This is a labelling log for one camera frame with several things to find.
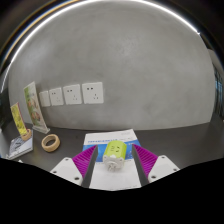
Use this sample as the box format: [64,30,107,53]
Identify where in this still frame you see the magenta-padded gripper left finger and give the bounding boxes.
[49,144,99,188]

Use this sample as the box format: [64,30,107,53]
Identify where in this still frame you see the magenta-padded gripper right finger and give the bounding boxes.
[131,143,181,186]

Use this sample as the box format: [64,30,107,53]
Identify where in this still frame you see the beige tape roll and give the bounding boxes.
[41,133,61,153]

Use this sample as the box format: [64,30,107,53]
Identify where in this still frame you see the white and blue book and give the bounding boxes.
[82,128,143,192]

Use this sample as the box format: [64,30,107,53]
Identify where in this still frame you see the small menu card, wooden base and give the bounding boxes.
[10,101,33,141]

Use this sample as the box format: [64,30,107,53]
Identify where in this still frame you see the large acrylic menu stand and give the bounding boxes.
[23,81,51,135]

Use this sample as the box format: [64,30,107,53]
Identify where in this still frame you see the glass partition, dark frames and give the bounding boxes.
[213,63,224,111]

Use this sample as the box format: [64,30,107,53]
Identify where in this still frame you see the white ceiling light strip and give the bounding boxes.
[0,0,201,84]

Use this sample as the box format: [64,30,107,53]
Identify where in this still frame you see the white wall socket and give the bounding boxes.
[62,83,83,106]
[48,87,65,107]
[81,81,105,105]

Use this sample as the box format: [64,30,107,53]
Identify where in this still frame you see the blank white wall plate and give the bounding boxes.
[38,90,51,108]

